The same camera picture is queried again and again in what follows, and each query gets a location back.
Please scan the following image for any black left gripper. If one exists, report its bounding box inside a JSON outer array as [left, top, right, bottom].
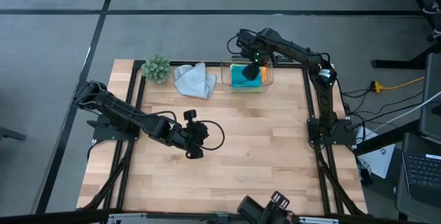
[[172, 109, 210, 160]]

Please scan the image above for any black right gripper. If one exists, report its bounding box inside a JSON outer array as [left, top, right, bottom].
[[236, 28, 274, 81]]

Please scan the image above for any teal microfiber towel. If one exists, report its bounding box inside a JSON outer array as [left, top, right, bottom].
[[229, 64, 263, 88]]

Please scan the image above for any lime green microfiber towel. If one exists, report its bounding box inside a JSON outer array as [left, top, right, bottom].
[[229, 63, 263, 91]]

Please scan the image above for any grey microfiber towel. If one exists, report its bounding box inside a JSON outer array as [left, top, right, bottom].
[[173, 61, 218, 100]]

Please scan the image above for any clear plastic bin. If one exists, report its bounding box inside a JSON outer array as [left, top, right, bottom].
[[220, 58, 275, 94]]

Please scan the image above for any potted artificial green plant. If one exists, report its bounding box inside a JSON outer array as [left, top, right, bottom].
[[141, 53, 172, 84]]

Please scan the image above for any black bracketed device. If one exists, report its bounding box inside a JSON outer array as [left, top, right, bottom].
[[236, 191, 296, 224]]

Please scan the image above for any black desk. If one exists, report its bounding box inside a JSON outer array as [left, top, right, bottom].
[[371, 0, 441, 70]]

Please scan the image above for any white laptop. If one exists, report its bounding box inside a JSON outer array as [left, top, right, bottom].
[[354, 125, 396, 179]]

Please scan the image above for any dark grey monitor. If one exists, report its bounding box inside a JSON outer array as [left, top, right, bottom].
[[418, 53, 441, 142]]

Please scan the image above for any black stand foot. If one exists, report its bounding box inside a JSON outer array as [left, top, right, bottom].
[[0, 126, 27, 141]]

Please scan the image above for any dark grey laptop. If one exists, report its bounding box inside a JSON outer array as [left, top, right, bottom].
[[394, 132, 441, 218]]

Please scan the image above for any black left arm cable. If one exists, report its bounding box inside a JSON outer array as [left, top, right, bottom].
[[147, 110, 226, 152]]

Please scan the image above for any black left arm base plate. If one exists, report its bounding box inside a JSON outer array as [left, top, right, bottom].
[[85, 113, 142, 141]]

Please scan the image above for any silver metal bracket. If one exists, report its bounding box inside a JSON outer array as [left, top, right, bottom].
[[106, 212, 149, 224], [298, 216, 340, 224]]

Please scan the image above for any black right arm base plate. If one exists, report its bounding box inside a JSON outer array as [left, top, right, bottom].
[[307, 117, 358, 145]]

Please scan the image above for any black floor cable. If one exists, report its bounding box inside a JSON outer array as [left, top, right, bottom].
[[340, 88, 424, 121]]

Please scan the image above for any yellow cable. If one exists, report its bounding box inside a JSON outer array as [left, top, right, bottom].
[[371, 77, 425, 94]]

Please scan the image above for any white cable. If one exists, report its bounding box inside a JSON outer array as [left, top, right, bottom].
[[373, 91, 441, 132]]

